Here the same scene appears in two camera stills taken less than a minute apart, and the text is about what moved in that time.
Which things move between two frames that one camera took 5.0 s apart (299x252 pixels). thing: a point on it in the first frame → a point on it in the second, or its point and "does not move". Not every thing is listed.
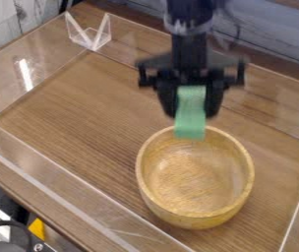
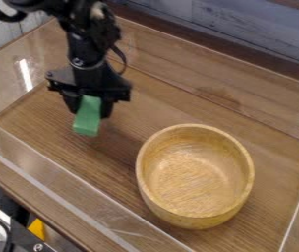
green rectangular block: [189, 128] → [88, 116]
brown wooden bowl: [193, 182] does not move
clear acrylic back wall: [278, 94] does not move
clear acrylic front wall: [90, 218] does not move
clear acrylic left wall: [15, 70] does not move
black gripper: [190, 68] → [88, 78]
